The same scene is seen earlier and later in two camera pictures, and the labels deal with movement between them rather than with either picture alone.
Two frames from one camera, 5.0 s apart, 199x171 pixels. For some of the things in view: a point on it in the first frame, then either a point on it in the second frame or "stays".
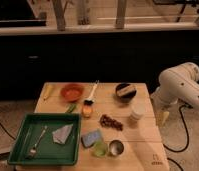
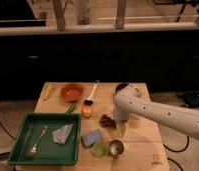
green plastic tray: [46, 139] stays
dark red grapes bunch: [106, 121] stays
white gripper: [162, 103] -> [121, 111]
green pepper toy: [71, 108] stays
